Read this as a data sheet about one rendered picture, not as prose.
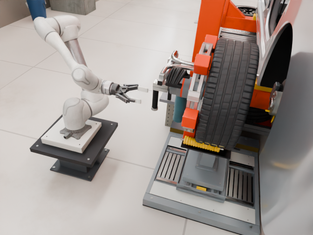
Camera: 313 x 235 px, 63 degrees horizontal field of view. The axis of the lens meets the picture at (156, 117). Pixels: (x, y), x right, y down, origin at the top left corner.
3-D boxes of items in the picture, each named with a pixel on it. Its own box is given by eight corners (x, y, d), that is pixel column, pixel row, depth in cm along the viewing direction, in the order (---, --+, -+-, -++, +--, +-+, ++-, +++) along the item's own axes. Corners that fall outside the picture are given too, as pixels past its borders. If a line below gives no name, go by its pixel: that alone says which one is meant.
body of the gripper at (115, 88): (115, 90, 167) (128, 93, 166) (110, 97, 161) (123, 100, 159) (115, 80, 163) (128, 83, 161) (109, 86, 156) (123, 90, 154)
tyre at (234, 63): (265, 19, 145) (239, 88, 202) (223, 13, 150) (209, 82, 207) (252, 116, 115) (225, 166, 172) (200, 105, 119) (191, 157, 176)
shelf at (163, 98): (177, 105, 223) (178, 102, 221) (159, 101, 227) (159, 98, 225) (187, 82, 256) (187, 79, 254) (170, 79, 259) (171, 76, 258)
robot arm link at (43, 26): (44, 31, 165) (63, 27, 174) (28, 13, 169) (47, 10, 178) (43, 46, 175) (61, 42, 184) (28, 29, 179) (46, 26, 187)
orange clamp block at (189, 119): (197, 120, 145) (194, 129, 138) (183, 116, 146) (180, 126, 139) (199, 110, 140) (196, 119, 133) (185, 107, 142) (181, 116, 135)
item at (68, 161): (37, 174, 208) (29, 148, 189) (70, 135, 246) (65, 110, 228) (94, 190, 199) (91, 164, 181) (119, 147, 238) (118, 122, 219)
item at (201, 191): (223, 203, 187) (226, 196, 181) (175, 190, 194) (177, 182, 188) (227, 156, 225) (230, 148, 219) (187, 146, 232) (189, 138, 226)
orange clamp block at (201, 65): (207, 76, 137) (208, 67, 128) (192, 73, 138) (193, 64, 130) (209, 64, 139) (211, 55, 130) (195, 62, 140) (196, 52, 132)
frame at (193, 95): (189, 149, 159) (204, 71, 126) (179, 147, 160) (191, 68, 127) (202, 102, 201) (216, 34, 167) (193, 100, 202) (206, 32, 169)
